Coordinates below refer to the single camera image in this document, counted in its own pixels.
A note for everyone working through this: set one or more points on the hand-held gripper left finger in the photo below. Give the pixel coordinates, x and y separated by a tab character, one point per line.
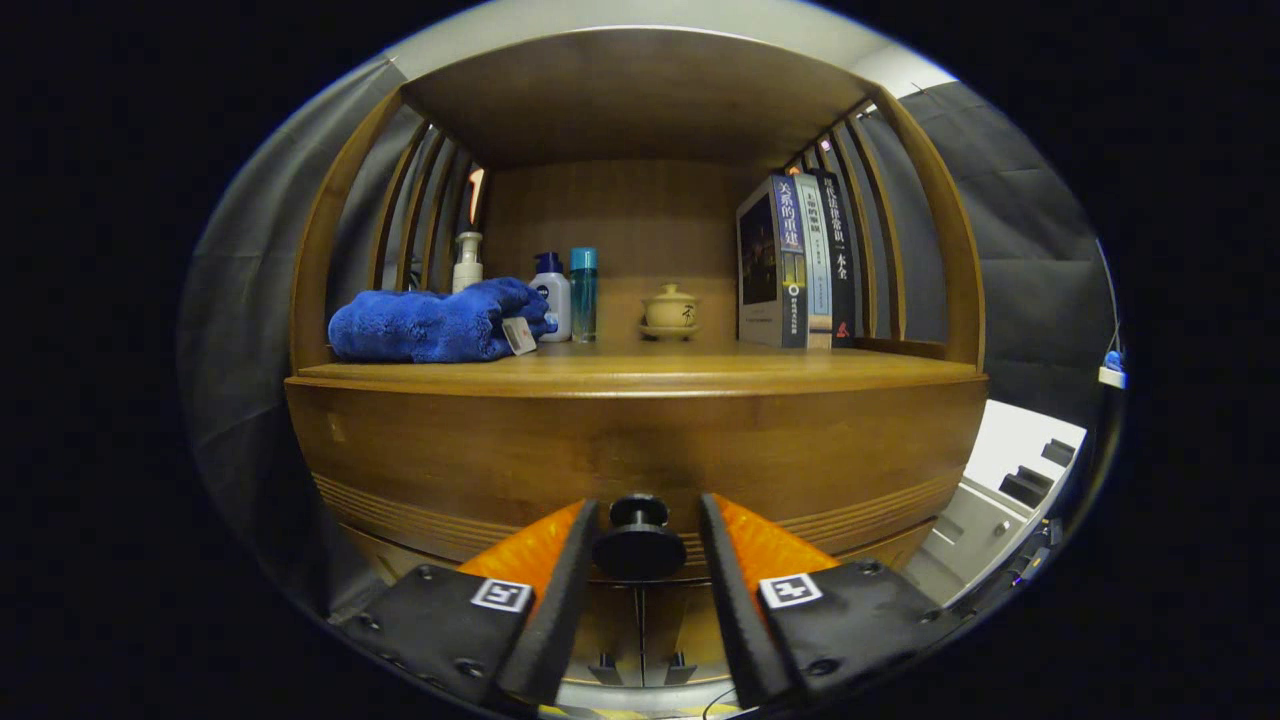
560	620

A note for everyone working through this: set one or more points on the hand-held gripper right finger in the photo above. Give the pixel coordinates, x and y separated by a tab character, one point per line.
735	610

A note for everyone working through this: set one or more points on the black drawer knob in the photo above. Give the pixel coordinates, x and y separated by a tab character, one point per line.
640	550

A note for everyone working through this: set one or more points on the wooden drawer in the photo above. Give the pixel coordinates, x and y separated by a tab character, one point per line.
500	450

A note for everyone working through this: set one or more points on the wooden countertop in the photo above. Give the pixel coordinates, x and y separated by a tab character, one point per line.
650	368

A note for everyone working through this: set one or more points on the white side cabinet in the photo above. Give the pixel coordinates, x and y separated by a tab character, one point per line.
1000	440

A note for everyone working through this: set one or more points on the wooden cabinet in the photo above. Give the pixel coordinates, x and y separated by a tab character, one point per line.
620	230

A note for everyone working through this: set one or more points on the beige lidded tea cup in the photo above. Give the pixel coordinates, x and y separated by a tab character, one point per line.
670	312

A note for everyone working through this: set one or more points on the white bottle with blue cap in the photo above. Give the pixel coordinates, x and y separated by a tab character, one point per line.
555	300

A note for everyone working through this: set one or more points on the teal bottle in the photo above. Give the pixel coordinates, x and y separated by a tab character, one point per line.
584	300

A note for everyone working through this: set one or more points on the blue towel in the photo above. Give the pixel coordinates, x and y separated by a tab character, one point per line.
420	325

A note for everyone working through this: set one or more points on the book with white spine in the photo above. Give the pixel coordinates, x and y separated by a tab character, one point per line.
818	270

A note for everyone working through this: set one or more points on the book with blue spine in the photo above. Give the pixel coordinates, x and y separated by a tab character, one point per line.
760	260

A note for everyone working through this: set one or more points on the book with black spine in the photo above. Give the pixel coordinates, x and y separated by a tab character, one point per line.
842	270

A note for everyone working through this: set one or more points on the white pump bottle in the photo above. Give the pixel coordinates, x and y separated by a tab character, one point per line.
467	270

